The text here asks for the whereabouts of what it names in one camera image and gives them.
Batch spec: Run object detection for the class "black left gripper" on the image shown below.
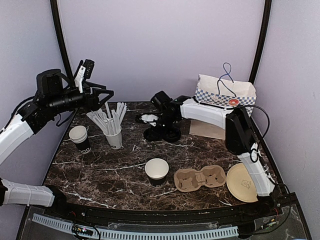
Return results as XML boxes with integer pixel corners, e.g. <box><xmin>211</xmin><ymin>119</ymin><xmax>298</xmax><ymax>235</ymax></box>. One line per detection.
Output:
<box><xmin>47</xmin><ymin>81</ymin><xmax>114</xmax><ymax>115</ymax></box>

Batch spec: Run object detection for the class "black coffee cup lid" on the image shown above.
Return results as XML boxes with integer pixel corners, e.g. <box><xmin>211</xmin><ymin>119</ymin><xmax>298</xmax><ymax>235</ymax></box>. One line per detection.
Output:
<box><xmin>143</xmin><ymin>127</ymin><xmax>165</xmax><ymax>142</ymax></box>

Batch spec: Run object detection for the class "black and white paper cup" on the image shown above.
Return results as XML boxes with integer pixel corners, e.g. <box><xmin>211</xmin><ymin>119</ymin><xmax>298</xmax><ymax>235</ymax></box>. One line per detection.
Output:
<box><xmin>144</xmin><ymin>158</ymin><xmax>169</xmax><ymax>187</ymax></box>

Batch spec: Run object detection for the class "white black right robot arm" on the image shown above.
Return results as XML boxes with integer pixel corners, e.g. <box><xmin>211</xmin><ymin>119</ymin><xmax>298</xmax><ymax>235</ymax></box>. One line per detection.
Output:
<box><xmin>135</xmin><ymin>91</ymin><xmax>275</xmax><ymax>197</ymax></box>

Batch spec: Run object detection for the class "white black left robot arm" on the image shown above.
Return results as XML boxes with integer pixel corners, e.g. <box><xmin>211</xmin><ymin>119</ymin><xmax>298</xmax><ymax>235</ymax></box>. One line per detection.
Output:
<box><xmin>0</xmin><ymin>69</ymin><xmax>114</xmax><ymax>218</ymax></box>

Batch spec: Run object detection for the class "stack of black lids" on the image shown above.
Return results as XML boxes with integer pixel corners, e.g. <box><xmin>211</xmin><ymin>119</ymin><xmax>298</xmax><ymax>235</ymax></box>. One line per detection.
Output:
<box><xmin>163</xmin><ymin>128</ymin><xmax>181</xmax><ymax>143</ymax></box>

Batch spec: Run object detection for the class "bundle of wrapped straws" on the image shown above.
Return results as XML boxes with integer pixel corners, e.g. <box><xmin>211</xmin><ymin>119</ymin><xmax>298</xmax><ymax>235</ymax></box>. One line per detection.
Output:
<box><xmin>86</xmin><ymin>102</ymin><xmax>127</xmax><ymax>136</ymax></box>

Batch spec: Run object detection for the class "stack of paper cups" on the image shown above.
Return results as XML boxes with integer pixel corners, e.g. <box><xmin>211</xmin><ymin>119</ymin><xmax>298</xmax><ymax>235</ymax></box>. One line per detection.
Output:
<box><xmin>68</xmin><ymin>125</ymin><xmax>91</xmax><ymax>154</ymax></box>

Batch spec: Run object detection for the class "blue checkered paper bag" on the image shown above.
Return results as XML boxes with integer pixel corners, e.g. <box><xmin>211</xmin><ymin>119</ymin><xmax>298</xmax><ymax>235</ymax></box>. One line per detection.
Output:
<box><xmin>189</xmin><ymin>62</ymin><xmax>257</xmax><ymax>140</ymax></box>

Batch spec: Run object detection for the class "white cup holding straws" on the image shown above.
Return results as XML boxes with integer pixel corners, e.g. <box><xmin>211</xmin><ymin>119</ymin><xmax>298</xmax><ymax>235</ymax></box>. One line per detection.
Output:
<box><xmin>103</xmin><ymin>126</ymin><xmax>123</xmax><ymax>150</ymax></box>

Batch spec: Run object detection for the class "brown cardboard cup carrier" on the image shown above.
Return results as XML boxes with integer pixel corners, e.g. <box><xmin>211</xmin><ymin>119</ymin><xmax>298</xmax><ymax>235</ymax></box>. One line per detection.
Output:
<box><xmin>173</xmin><ymin>165</ymin><xmax>227</xmax><ymax>193</ymax></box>

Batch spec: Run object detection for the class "cream round plate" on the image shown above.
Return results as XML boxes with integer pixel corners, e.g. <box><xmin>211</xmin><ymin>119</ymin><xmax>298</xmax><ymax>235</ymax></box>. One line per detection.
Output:
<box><xmin>226</xmin><ymin>163</ymin><xmax>258</xmax><ymax>203</ymax></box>

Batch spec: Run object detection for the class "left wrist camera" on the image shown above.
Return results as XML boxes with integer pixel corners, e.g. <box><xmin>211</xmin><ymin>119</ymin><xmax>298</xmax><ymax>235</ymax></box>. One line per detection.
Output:
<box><xmin>74</xmin><ymin>59</ymin><xmax>95</xmax><ymax>94</ymax></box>

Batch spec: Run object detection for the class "white slotted cable duct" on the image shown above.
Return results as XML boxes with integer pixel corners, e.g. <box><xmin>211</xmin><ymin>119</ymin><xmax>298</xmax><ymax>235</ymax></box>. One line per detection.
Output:
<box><xmin>31</xmin><ymin>213</ymin><xmax>239</xmax><ymax>240</ymax></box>

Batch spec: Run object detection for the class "black table edge rail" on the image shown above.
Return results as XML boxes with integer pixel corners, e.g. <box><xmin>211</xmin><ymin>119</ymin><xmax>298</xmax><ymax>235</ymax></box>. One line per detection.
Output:
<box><xmin>44</xmin><ymin>192</ymin><xmax>298</xmax><ymax>226</ymax></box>

